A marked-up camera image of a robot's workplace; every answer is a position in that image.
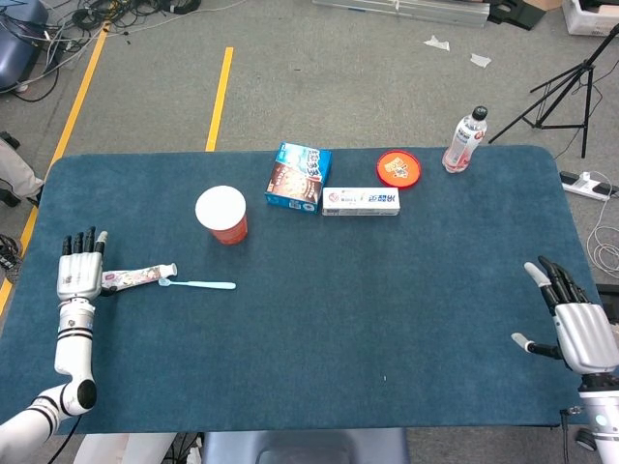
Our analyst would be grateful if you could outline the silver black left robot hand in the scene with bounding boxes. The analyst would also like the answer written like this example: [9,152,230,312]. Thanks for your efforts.
[56,225,120,301]

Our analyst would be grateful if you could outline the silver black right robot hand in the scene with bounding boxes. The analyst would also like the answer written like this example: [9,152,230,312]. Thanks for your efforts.
[511,255,619,374]

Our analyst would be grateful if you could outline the white patterned toothpaste tube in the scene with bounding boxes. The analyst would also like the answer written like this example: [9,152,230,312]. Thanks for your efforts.
[101,262,179,293]

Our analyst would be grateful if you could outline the light blue toothbrush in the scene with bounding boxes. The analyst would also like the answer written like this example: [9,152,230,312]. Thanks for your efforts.
[159,276,237,291]

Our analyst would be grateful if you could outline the white toothpaste box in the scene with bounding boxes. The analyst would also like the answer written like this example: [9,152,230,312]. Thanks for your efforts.
[321,187,401,218]

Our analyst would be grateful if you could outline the grey sneaker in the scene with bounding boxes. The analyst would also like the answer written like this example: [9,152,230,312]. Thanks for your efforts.
[0,234,23,285]

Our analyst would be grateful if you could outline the beige trouser leg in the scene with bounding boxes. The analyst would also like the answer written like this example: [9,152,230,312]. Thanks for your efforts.
[0,130,45,208]

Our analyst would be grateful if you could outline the white power strip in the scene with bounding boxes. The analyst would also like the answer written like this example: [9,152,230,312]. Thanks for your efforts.
[559,170,619,202]

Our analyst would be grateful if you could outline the red paper cup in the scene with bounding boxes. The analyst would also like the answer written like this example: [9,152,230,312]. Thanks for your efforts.
[194,185,249,247]

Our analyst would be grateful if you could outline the clear bottle with pink drink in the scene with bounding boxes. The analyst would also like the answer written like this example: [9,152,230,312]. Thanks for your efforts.
[441,104,488,174]

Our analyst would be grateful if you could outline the navy rounded chair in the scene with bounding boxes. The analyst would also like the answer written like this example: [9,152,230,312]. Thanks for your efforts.
[0,0,49,91]

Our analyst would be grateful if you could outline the blue snack box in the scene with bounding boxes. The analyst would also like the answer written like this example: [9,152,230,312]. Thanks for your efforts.
[264,141,334,215]

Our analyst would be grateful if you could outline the blue felt table mat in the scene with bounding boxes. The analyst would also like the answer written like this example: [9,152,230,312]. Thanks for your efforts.
[0,144,608,437]

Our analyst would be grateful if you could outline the red round lid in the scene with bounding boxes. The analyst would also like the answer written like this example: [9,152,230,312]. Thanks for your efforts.
[374,149,423,189]

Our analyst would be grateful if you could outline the black tripod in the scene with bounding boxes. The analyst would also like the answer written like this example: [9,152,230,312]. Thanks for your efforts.
[487,21,619,160]

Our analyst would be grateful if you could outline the white plastic bin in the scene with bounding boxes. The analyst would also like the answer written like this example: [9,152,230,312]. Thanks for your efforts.
[562,0,619,37]

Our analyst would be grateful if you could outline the black foam brackets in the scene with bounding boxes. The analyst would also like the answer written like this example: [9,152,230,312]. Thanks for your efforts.
[486,0,546,31]

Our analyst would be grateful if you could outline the aluminium profile rails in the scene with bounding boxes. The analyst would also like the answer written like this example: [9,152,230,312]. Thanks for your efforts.
[311,0,489,28]

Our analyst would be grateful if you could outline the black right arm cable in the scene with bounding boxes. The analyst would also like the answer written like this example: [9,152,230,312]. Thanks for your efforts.
[559,408,581,464]

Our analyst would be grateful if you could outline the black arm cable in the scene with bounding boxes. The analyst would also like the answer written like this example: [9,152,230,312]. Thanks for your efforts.
[559,408,581,464]
[47,416,83,464]

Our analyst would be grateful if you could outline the white coiled cable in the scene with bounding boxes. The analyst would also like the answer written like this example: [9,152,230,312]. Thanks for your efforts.
[586,171,619,280]

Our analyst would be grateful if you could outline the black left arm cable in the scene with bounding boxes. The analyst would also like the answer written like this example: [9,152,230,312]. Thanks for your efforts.
[47,416,83,464]

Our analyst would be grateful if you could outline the black cables under table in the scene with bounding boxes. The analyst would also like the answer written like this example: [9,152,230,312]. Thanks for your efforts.
[163,431,204,464]

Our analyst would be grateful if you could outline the tangled floor cable bundle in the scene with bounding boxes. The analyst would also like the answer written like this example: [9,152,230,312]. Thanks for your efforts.
[0,0,248,102]

